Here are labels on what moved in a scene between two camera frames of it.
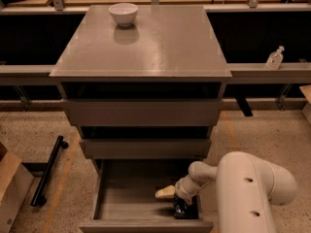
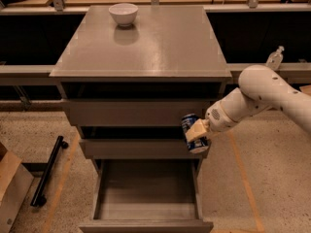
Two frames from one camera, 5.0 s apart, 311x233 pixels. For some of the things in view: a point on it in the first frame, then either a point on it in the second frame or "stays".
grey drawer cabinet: x=145 y=99 stays
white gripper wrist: x=183 y=189 -> x=219 y=116
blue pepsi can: x=180 y=207 -> x=197 y=146
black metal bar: x=38 y=197 stays
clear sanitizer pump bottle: x=275 y=58 stays
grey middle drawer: x=146 y=149 stays
